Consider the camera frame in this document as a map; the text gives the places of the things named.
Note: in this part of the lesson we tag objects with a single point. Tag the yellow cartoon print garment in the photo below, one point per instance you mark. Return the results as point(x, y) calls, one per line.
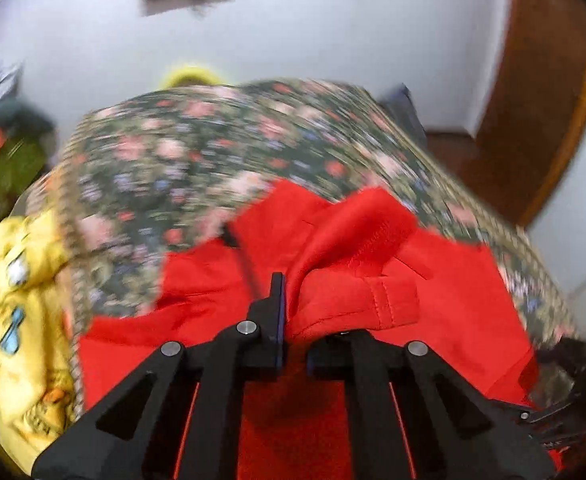
point(37, 390)

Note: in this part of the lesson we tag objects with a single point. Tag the floral bedspread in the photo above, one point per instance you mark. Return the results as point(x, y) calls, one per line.
point(162, 172)

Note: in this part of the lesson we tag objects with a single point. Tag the dark blue item beside bed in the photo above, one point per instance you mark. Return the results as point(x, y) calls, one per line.
point(397, 104)

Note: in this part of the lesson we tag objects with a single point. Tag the yellow round object behind bed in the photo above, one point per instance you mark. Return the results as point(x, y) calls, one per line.
point(190, 75)

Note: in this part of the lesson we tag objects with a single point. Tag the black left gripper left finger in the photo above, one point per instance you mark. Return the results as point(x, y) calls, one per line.
point(177, 415)

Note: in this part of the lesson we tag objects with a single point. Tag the brown wooden door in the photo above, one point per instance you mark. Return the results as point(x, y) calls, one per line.
point(535, 116)

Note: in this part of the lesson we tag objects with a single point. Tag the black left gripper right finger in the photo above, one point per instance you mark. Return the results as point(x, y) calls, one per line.
point(412, 416)

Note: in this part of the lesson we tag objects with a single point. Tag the red hooded sweatshirt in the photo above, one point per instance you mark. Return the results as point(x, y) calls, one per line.
point(360, 263)

